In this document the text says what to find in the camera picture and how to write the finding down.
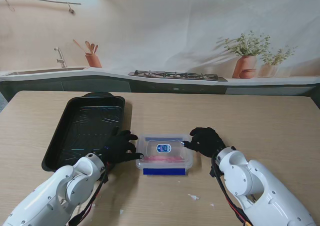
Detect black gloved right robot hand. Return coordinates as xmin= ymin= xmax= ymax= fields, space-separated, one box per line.
xmin=182 ymin=127 xmax=226 ymax=158

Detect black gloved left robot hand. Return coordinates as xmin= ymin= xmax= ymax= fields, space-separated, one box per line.
xmin=101 ymin=130 xmax=144 ymax=164

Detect clear lid with blue label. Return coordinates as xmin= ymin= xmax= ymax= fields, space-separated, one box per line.
xmin=136 ymin=133 xmax=193 ymax=164

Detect clear plastic container blue flaps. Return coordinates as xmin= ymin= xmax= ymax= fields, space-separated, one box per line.
xmin=135 ymin=133 xmax=194 ymax=176

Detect black baking tray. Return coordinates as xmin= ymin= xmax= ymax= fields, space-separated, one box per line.
xmin=41 ymin=92 xmax=126 ymax=173

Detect printed kitchen backdrop cloth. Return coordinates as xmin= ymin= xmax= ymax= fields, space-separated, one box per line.
xmin=0 ymin=0 xmax=320 ymax=96

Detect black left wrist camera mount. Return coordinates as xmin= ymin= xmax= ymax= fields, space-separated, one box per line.
xmin=100 ymin=164 xmax=111 ymax=184

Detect red black left arm cable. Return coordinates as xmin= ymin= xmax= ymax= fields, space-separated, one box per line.
xmin=68 ymin=163 xmax=111 ymax=226

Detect red black arm cable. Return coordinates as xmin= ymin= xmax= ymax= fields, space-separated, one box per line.
xmin=68 ymin=163 xmax=111 ymax=226
xmin=211 ymin=158 xmax=253 ymax=226

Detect red black right arm cable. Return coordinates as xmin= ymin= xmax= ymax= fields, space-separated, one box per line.
xmin=211 ymin=158 xmax=253 ymax=226

